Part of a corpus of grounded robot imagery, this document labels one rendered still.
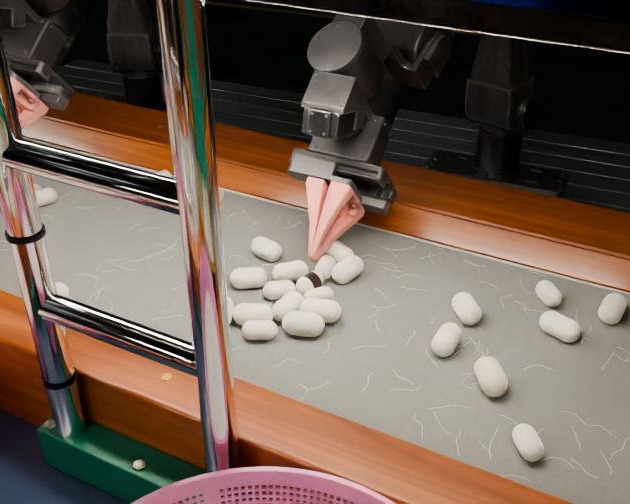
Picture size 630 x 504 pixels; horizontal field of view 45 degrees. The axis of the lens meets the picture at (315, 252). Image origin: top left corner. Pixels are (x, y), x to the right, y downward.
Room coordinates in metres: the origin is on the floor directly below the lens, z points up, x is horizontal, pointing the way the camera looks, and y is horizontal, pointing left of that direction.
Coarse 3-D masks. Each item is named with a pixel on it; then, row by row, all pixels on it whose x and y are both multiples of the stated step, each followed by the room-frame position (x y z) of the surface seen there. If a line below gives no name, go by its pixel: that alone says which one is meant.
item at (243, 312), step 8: (240, 304) 0.56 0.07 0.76; (248, 304) 0.56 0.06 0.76; (256, 304) 0.56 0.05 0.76; (264, 304) 0.56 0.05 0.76; (240, 312) 0.55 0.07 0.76; (248, 312) 0.55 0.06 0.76; (256, 312) 0.55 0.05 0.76; (264, 312) 0.55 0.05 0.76; (272, 312) 0.55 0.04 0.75; (240, 320) 0.54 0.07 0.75; (248, 320) 0.54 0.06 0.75
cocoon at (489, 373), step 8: (480, 360) 0.48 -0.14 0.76; (488, 360) 0.48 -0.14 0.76; (496, 360) 0.48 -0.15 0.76; (480, 368) 0.47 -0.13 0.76; (488, 368) 0.47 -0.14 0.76; (496, 368) 0.47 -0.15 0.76; (480, 376) 0.47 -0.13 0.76; (488, 376) 0.46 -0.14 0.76; (496, 376) 0.46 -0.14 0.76; (504, 376) 0.46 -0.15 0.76; (480, 384) 0.46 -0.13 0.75; (488, 384) 0.45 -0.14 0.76; (496, 384) 0.45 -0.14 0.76; (504, 384) 0.45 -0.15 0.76; (488, 392) 0.45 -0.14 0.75; (496, 392) 0.45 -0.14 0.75; (504, 392) 0.45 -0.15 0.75
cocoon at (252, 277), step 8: (232, 272) 0.61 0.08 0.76; (240, 272) 0.61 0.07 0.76; (248, 272) 0.61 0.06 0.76; (256, 272) 0.61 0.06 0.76; (264, 272) 0.61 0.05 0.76; (232, 280) 0.61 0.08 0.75; (240, 280) 0.60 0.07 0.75; (248, 280) 0.60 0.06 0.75; (256, 280) 0.60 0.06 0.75; (264, 280) 0.61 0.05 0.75; (240, 288) 0.61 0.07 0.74
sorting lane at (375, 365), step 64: (64, 192) 0.81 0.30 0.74; (0, 256) 0.67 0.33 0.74; (64, 256) 0.67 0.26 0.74; (128, 256) 0.67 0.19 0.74; (256, 256) 0.67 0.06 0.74; (384, 256) 0.67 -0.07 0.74; (448, 256) 0.67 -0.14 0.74; (384, 320) 0.56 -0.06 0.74; (448, 320) 0.56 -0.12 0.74; (512, 320) 0.56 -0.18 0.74; (576, 320) 0.56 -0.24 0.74; (256, 384) 0.47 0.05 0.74; (320, 384) 0.47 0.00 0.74; (384, 384) 0.47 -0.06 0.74; (448, 384) 0.47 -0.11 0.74; (512, 384) 0.47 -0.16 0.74; (576, 384) 0.47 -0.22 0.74; (448, 448) 0.40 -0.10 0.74; (512, 448) 0.40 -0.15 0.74; (576, 448) 0.40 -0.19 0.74
